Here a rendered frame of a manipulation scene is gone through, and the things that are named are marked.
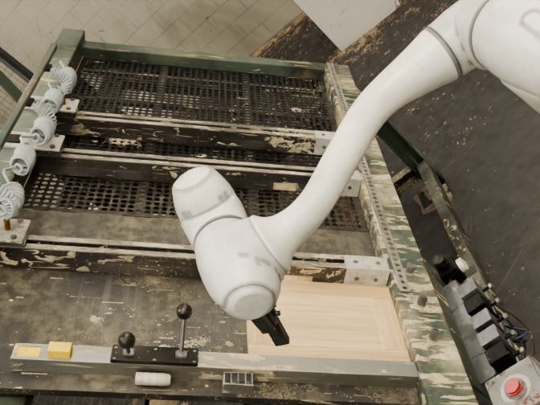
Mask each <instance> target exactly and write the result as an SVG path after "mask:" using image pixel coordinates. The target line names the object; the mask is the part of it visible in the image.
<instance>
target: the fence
mask: <svg viewBox="0 0 540 405"><path fill-rule="evenodd" d="M20 346H26V347H41V351H40V354H39V356H38V357H29V356H16V354H17V352H18V348H19V347H20ZM48 346H49V345H45V344H28V343H15V346H14V350H13V352H12V355H11V357H10V363H11V370H12V371H30V372H49V373H68V374H105V375H124V376H136V372H143V373H144V372H150V373H167V374H170V375H171V378H199V379H218V380H223V372H224V371H225V372H244V373H253V381H257V382H275V383H312V384H332V385H351V386H370V387H406V388H416V385H417V382H418V380H419V374H418V371H417V368H416V365H415V362H405V361H387V360H370V359H352V358H319V357H301V356H284V355H267V354H233V353H216V352H198V366H167V365H148V364H130V363H112V362H110V357H111V353H112V347H96V346H72V355H71V358H48V357H47V350H48Z"/></svg>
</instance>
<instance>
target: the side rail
mask: <svg viewBox="0 0 540 405"><path fill-rule="evenodd" d="M83 49H84V55H83V58H91V59H108V60H117V61H125V62H134V63H151V64H161V65H169V66H178V67H187V68H204V69H213V70H221V71H230V72H247V73H256V74H265V75H274V76H291V77H300V78H309V79H317V80H323V75H324V71H325V68H324V64H323V63H310V62H302V61H293V60H285V59H269V58H260V57H251V56H242V55H226V54H218V53H209V52H201V51H184V50H175V49H166V48H158V47H142V46H133V45H124V44H115V43H99V42H91V41H86V43H85V44H84V46H83Z"/></svg>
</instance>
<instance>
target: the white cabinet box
mask: <svg viewBox="0 0 540 405"><path fill-rule="evenodd" d="M293 1H294V2H295V3H296V4H297V5H298V6H299V7H300V8H301V9H302V10H303V11H304V12H305V13H306V14H307V15H308V16H309V17H310V18H311V19H312V20H313V21H314V22H315V24H316V25H317V26H318V27H319V28H320V29H321V30H322V31H323V32H324V33H325V34H326V35H327V36H328V37H329V39H330V40H331V41H332V42H333V43H334V44H335V45H336V46H337V47H338V48H339V49H340V50H341V51H343V50H345V49H346V48H347V47H348V46H349V45H351V44H352V43H353V42H355V41H356V40H357V39H359V38H360V37H361V36H363V35H364V34H365V33H366V32H367V31H369V30H370V29H371V28H373V27H374V26H376V25H377V24H378V23H380V22H381V21H382V20H384V18H386V17H387V16H388V15H389V14H391V13H392V12H394V11H395V10H396V9H397V7H399V0H293Z"/></svg>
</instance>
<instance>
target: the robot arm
mask: <svg viewBox="0 0 540 405"><path fill-rule="evenodd" d="M476 68H478V69H480V70H487V71H490V72H491V73H492V74H494V75H495V76H496V77H497V78H499V79H500V80H501V82H502V83H503V84H504V85H505V86H506V87H507V88H508V89H510V90H511V91H512V92H514V93H515V94H516V95H518V96H519V97H520V98H522V99H523V100H524V101H525V102H526V103H527V104H528V105H529V106H531V107H532V108H533V109H534V110H535V111H537V112H538V113H539V114H540V0H459V1H458V2H456V3H455V4H453V5H452V6H450V7H449V8H448V9H447V10H445V11H444V12H443V13H442V14H441V15H440V16H439V17H438V18H437V19H436V20H435V21H433V22H432V23H431V24H430V25H429V26H428V27H426V28H425V29H424V30H423V31H421V32H420V33H419V35H418V36H417V37H416V38H415V39H414V40H413V41H412V42H411V43H410V44H409V45H408V46H407V48H406V49H405V50H404V51H403V52H402V53H401V54H400V55H398V56H397V57H396V58H395V59H394V60H393V61H392V62H391V63H390V64H389V65H388V66H387V67H386V68H385V69H384V70H383V71H382V72H381V73H380V74H379V75H378V76H377V77H376V78H375V79H374V80H373V81H372V82H371V83H370V84H369V85H368V86H367V87H366V88H365V89H364V90H363V91H362V93H361V94H360V95H359V96H358V98H357V99H356V100H355V102H354V103H353V104H352V105H351V107H350V109H349V110H348V112H347V113H346V115H345V116H344V118H343V120H342V122H341V124H340V125H339V126H338V128H337V131H336V133H335V134H334V135H333V138H332V140H331V142H330V143H329V145H328V147H327V149H326V151H325V152H324V154H323V156H322V158H321V160H320V161H319V163H318V165H317V168H316V169H315V170H314V172H313V175H312V177H311V178H310V179H309V182H308V183H307V185H306V187H305V188H304V189H303V191H302V192H301V194H300V195H299V196H298V198H297V199H296V200H295V201H294V202H293V203H292V204H291V205H290V206H288V207H287V208H286V209H284V210H283V211H282V212H280V213H278V214H276V215H273V216H270V217H259V216H256V215H252V216H251V217H248V215H247V213H246V211H245V210H244V207H243V204H242V203H241V202H240V200H239V198H238V197H237V196H236V194H235V192H234V191H233V189H232V188H231V185H230V184H229V183H228V182H227V180H226V179H225V178H224V177H223V176H222V175H221V174H220V173H218V172H217V171H216V170H214V169H213V168H211V167H209V166H201V167H197V168H193V169H191V170H188V171H187V172H185V173H184V174H183V175H181V176H180V177H179V178H178V179H177V180H176V182H175V183H174V184H173V187H172V195H173V200H174V207H175V210H176V213H177V215H178V217H179V219H180V221H181V226H182V229H183V230H184V232H185V234H186V236H187V238H188V240H189V241H190V244H191V246H192V248H193V249H194V253H195V255H196V263H197V266H198V271H199V274H200V276H201V278H202V282H203V283H204V285H205V287H206V289H207V291H208V293H209V295H210V296H211V298H212V299H213V301H214V302H215V303H216V304H217V305H219V306H220V307H221V308H222V309H223V310H224V311H225V312H226V313H227V314H228V315H229V316H231V317H233V318H235V319H239V320H244V321H248V320H251V321H252V323H253V324H254V325H255V326H256V327H257V328H258V330H259V331H260V332H261V333H262V334H265V333H268V334H269V336H270V338H271V339H272V341H273V343H274V344H275V346H283V345H287V344H289V336H288V334H287V332H286V330H285V328H284V327H283V325H282V323H281V321H280V318H279V317H278V316H280V310H278V311H276V310H275V307H276V302H277V300H278V297H279V295H280V284H281V282H282V280H283V278H284V276H285V274H286V273H287V272H288V271H289V270H290V269H291V263H292V259H293V255H294V253H295V252H296V250H297V249H298V248H299V247H300V246H301V245H302V244H303V243H304V242H305V241H306V240H307V239H308V238H309V237H310V236H311V235H312V234H313V233H314V232H315V231H316V230H317V229H318V228H319V227H320V225H321V224H322V223H323V222H324V220H325V219H326V217H327V216H328V215H329V213H330V212H331V211H332V209H333V207H334V206H335V204H336V202H337V201H338V199H339V198H340V196H341V194H342V192H343V190H344V189H345V188H346V185H347V184H348V182H349V180H350V179H351V177H352V175H353V173H354V171H355V170H356V168H357V167H358V164H359V163H360V161H361V160H362V158H363V156H364V154H365V152H366V151H367V149H368V148H369V146H370V143H371V142H372V141H373V139H374V137H375V135H376V134H377V132H378V131H379V130H380V128H381V127H382V126H383V124H384V123H385V122H386V121H387V119H388V118H389V117H390V116H391V115H392V114H394V113H395V112H396V111H397V110H399V109H400V108H402V107H403V106H404V105H406V104H408V103H410V102H412V101H413V100H415V99H417V98H419V97H421V96H423V95H425V94H427V93H429V92H431V91H433V90H435V89H437V88H440V87H442V86H444V85H445V84H449V83H451V82H452V81H455V80H457V79H459V78H460V77H462V76H463V75H465V74H467V73H468V72H470V71H472V70H474V69H476Z"/></svg>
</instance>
